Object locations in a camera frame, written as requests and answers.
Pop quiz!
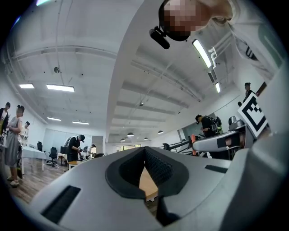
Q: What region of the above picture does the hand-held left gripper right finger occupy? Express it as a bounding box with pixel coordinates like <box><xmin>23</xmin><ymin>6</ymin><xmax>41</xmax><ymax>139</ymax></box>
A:
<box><xmin>144</xmin><ymin>146</ymin><xmax>234</xmax><ymax>226</ymax></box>

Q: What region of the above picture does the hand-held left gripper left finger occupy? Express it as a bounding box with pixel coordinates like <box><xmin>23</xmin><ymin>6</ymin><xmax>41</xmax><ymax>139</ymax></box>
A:
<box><xmin>29</xmin><ymin>146</ymin><xmax>163</xmax><ymax>231</ymax></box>

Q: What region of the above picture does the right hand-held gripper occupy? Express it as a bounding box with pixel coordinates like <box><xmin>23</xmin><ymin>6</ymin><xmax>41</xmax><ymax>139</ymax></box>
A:
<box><xmin>191</xmin><ymin>92</ymin><xmax>268</xmax><ymax>153</ymax></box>

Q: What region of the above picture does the small wooden table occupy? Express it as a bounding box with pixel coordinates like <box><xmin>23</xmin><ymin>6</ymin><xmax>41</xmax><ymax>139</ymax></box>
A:
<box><xmin>67</xmin><ymin>160</ymin><xmax>82</xmax><ymax>170</ymax></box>

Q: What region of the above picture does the black metal railing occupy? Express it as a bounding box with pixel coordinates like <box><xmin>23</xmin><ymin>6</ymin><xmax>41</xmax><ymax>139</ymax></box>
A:
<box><xmin>162</xmin><ymin>140</ymin><xmax>194</xmax><ymax>156</ymax></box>

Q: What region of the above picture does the white table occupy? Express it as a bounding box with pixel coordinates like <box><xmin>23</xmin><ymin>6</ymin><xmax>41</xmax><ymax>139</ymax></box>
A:
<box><xmin>21</xmin><ymin>146</ymin><xmax>47</xmax><ymax>172</ymax></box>

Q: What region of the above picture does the person's white printed t-shirt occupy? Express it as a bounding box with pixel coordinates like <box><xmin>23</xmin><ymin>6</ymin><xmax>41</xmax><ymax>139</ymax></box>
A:
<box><xmin>198</xmin><ymin>0</ymin><xmax>284</xmax><ymax>81</ymax></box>

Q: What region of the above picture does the person's head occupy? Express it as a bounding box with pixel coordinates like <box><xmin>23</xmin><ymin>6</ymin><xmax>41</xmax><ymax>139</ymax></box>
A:
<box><xmin>158</xmin><ymin>0</ymin><xmax>234</xmax><ymax>42</ymax></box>

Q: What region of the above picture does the black head-mounted camera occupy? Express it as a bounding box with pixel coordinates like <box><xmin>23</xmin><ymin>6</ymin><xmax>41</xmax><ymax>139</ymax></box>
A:
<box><xmin>149</xmin><ymin>26</ymin><xmax>170</xmax><ymax>50</ymax></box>

